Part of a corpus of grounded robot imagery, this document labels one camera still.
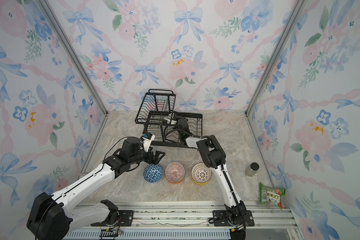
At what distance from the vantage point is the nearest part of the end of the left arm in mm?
618

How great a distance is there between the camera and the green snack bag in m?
0.76

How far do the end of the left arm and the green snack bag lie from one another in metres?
0.58
